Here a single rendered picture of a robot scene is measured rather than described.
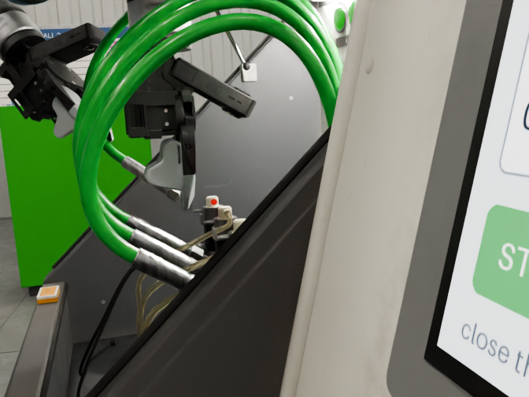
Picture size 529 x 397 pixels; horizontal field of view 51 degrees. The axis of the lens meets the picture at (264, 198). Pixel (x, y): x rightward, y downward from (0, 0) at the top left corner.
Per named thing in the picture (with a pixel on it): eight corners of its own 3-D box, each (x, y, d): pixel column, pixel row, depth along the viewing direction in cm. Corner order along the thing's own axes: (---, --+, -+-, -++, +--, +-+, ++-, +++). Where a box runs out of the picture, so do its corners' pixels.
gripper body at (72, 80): (61, 130, 87) (22, 79, 90) (96, 90, 85) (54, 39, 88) (25, 122, 80) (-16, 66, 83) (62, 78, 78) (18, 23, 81)
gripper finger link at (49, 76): (83, 118, 81) (55, 79, 84) (90, 109, 80) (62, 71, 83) (59, 110, 76) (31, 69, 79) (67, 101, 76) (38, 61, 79)
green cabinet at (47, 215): (150, 251, 487) (137, 101, 464) (162, 280, 405) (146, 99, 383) (35, 265, 460) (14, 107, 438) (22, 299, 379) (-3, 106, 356)
